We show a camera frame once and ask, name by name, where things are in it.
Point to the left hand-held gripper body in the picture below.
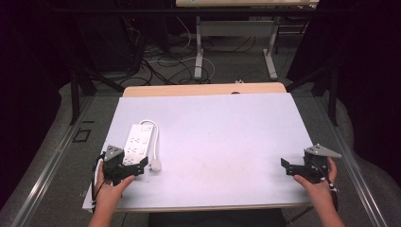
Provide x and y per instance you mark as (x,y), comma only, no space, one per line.
(113,165)

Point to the black horizontal metal bar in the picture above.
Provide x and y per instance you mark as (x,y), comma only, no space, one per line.
(126,11)

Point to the dark curtain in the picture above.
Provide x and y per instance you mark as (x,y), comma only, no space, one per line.
(369,78)
(25,78)

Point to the person's left hand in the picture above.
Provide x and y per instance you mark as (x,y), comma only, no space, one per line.
(108,190)

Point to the person's right hand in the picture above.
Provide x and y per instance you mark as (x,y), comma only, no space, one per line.
(320,192)

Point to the white table cover sheet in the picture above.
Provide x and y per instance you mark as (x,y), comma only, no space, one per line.
(220,142)

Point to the metal floor rail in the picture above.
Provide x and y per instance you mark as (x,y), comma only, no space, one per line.
(359,176)
(47,170)

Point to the wooden table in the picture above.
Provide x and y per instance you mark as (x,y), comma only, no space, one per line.
(189,90)

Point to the desk with white legs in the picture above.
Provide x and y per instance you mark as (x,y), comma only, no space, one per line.
(198,47)

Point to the black equipment cabinet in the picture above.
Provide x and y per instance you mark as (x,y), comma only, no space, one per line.
(107,41)

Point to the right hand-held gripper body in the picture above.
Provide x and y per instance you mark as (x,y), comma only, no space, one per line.
(317,167)

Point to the black metal stand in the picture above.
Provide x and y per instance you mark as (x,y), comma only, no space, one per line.
(74,101)
(332,101)

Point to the white power strip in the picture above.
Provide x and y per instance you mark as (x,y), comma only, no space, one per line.
(137,142)

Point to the white plug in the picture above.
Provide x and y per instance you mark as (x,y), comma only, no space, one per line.
(156,165)

